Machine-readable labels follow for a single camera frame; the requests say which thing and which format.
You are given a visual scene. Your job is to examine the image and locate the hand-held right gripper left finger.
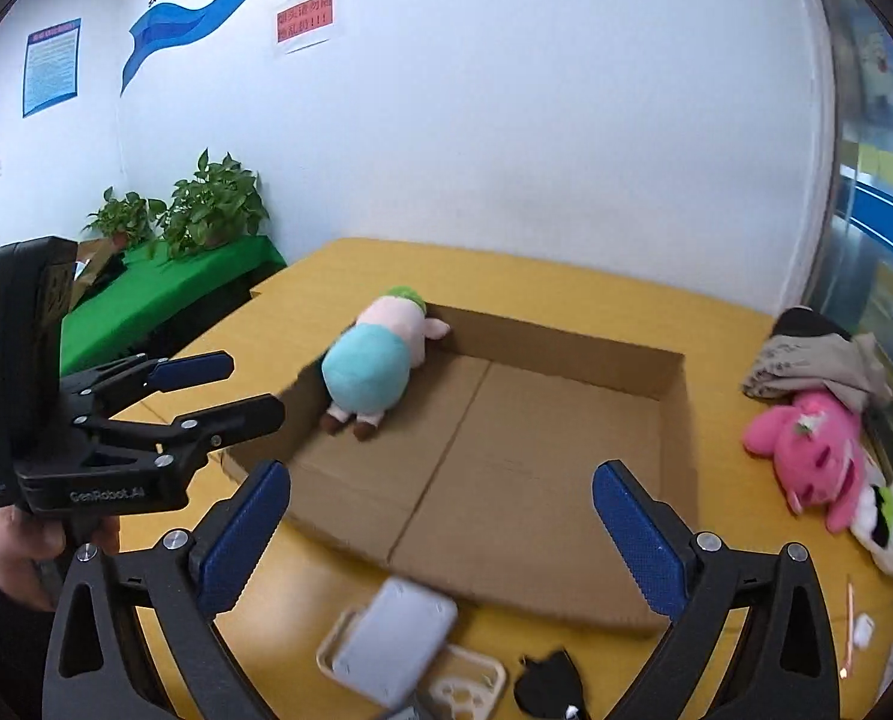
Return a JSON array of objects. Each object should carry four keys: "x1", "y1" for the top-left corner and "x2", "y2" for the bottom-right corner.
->
[{"x1": 41, "y1": 459, "x2": 293, "y2": 720}]

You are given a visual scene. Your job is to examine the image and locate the green cloth covered table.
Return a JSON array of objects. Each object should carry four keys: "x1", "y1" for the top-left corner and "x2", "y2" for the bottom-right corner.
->
[{"x1": 60, "y1": 235, "x2": 288, "y2": 376}]

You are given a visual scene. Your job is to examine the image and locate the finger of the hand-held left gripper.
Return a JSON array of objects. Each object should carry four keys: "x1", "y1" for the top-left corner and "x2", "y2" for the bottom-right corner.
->
[
  {"x1": 60, "y1": 350, "x2": 235, "y2": 421},
  {"x1": 79, "y1": 394, "x2": 286, "y2": 464}
]

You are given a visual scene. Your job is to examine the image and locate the blue wall poster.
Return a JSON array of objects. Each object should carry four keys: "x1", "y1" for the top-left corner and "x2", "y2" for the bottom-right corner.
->
[{"x1": 22, "y1": 17, "x2": 83, "y2": 119}]

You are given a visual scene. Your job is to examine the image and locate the black cloth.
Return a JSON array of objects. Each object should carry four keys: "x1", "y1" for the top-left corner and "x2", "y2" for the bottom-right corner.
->
[{"x1": 772, "y1": 306, "x2": 852, "y2": 342}]

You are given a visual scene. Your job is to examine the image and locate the glass door with blue stripe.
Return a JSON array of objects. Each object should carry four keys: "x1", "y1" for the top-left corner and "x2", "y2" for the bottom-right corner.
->
[{"x1": 802, "y1": 0, "x2": 893, "y2": 466}]

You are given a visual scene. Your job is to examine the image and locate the beige phone case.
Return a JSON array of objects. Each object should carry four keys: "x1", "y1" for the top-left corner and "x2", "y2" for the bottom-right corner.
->
[{"x1": 316, "y1": 607, "x2": 507, "y2": 720}]

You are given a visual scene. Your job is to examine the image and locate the large potted plant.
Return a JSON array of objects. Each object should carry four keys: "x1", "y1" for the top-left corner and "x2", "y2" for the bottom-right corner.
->
[{"x1": 157, "y1": 150, "x2": 271, "y2": 260}]

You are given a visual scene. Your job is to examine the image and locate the yellow desktop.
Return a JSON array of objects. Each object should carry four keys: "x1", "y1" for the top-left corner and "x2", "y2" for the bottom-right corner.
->
[{"x1": 105, "y1": 236, "x2": 893, "y2": 720}]

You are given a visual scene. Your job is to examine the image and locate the beige cloth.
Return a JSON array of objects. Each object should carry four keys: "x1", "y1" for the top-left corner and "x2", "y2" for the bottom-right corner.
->
[{"x1": 742, "y1": 330, "x2": 893, "y2": 413}]

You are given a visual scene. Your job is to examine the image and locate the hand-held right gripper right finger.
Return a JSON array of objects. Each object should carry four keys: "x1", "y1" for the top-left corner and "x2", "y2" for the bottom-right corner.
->
[{"x1": 592, "y1": 460, "x2": 841, "y2": 720}]

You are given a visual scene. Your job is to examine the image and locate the grey power bank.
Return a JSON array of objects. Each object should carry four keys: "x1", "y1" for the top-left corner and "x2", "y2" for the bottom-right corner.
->
[{"x1": 330, "y1": 577, "x2": 458, "y2": 706}]

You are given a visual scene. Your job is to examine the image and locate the person's left forearm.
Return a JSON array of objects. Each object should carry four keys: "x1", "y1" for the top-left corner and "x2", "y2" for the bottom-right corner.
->
[{"x1": 0, "y1": 544, "x2": 53, "y2": 720}]

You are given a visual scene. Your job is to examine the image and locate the person's left hand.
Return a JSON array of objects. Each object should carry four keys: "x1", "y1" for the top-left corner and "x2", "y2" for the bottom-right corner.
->
[{"x1": 0, "y1": 506, "x2": 121, "y2": 612}]

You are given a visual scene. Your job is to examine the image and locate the shallow cardboard box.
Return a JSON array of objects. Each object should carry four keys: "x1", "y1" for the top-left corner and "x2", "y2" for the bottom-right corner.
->
[{"x1": 221, "y1": 300, "x2": 698, "y2": 635}]

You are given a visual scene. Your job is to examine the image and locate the teal and pink plush toy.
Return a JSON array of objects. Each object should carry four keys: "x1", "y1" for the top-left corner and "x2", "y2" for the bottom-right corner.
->
[{"x1": 320, "y1": 286, "x2": 455, "y2": 442}]

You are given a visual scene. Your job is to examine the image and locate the brown paper bag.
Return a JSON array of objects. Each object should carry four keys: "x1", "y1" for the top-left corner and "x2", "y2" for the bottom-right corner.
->
[{"x1": 67, "y1": 238, "x2": 128, "y2": 308}]

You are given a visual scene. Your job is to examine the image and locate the black sunglasses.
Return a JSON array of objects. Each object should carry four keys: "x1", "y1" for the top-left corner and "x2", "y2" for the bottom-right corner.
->
[{"x1": 513, "y1": 649, "x2": 590, "y2": 720}]

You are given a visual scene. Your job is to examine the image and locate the red wall notice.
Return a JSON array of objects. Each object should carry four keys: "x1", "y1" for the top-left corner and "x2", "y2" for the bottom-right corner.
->
[{"x1": 272, "y1": 0, "x2": 346, "y2": 55}]

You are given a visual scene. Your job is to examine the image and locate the blue wave wall decal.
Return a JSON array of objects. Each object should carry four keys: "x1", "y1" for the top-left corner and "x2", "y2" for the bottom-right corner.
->
[{"x1": 120, "y1": 0, "x2": 706, "y2": 95}]

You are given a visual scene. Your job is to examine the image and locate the yellow sticky notes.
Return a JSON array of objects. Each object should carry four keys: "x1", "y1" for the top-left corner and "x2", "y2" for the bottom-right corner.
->
[{"x1": 843, "y1": 142, "x2": 893, "y2": 187}]

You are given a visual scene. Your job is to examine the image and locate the small potted plant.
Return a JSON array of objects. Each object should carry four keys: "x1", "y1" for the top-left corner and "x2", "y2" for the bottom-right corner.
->
[{"x1": 82, "y1": 187, "x2": 166, "y2": 248}]

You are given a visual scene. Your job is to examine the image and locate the orange pen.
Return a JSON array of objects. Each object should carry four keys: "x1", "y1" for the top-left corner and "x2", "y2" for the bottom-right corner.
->
[{"x1": 840, "y1": 577, "x2": 856, "y2": 680}]

